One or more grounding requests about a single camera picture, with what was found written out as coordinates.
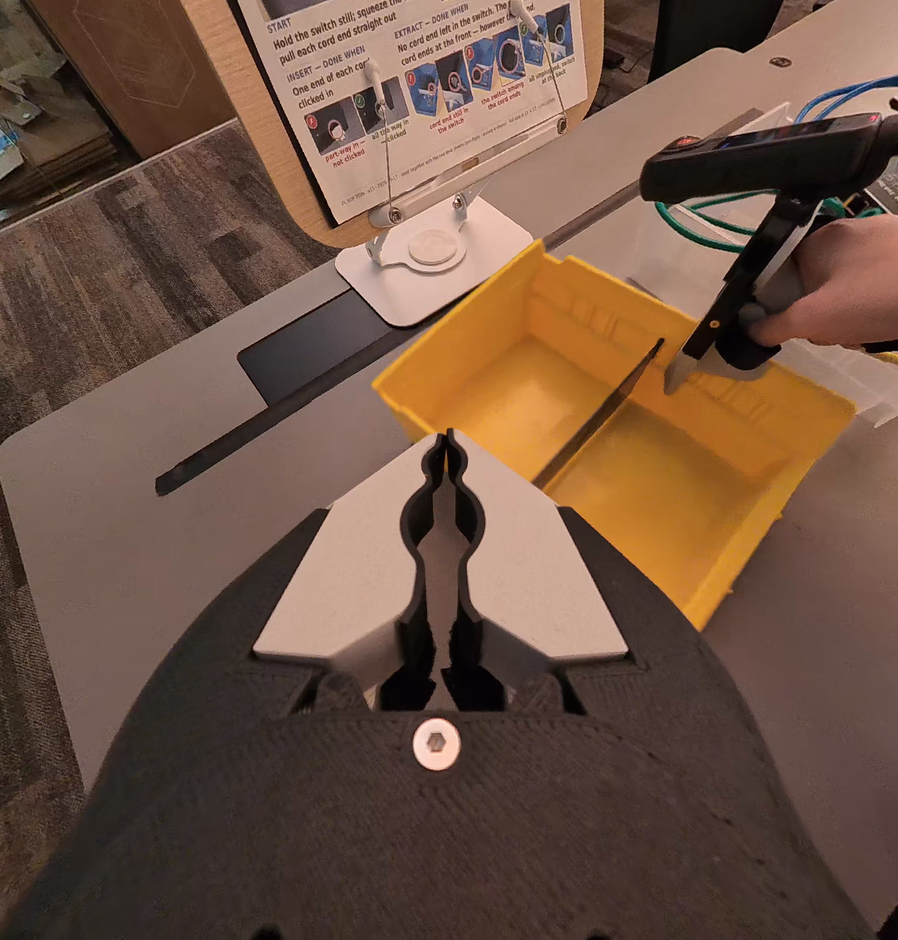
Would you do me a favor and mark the person's right hand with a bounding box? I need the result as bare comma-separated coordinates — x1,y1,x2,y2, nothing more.
750,211,898,351

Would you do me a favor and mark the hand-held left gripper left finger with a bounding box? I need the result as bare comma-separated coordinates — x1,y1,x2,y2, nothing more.
252,432,451,711

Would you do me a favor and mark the wooden instruction board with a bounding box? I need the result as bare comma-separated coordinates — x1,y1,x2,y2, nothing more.
181,0,606,251

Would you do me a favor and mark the printed instruction sheet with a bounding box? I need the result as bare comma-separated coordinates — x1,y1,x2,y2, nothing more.
236,0,591,226

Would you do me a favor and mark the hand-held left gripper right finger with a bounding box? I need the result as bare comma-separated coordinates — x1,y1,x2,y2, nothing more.
442,429,630,711

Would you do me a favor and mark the yellow plastic bin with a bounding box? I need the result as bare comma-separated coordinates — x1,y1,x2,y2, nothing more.
372,238,858,633

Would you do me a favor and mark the clear plastic bin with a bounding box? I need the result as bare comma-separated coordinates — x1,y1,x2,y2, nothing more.
625,103,898,428

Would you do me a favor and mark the blue ethernet cable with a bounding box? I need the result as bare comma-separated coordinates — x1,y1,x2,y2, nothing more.
794,71,898,123

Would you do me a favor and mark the green ethernet cable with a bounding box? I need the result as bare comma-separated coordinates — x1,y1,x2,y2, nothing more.
655,197,885,255

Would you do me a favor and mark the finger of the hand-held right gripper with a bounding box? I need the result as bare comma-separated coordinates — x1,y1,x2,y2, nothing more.
663,351,715,396

